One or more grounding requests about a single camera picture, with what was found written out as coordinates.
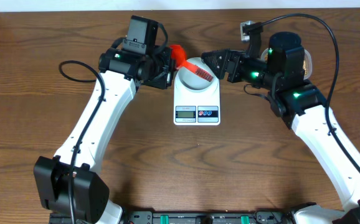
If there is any red plastic scoop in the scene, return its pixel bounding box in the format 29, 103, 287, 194
169, 45, 213, 82

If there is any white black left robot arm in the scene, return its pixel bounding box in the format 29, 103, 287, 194
34, 16, 175, 223

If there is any white digital kitchen scale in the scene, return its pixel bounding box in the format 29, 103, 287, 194
173, 74, 220, 126

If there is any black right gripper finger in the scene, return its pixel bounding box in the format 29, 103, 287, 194
204, 58, 230, 80
201, 49, 230, 62

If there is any clear plastic bean container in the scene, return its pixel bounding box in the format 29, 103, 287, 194
260, 48, 313, 80

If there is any grey round bowl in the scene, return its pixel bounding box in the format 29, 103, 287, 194
177, 57, 217, 91

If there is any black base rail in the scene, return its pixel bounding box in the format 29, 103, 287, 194
49, 210, 293, 224

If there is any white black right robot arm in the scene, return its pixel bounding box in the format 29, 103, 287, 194
201, 32, 360, 223

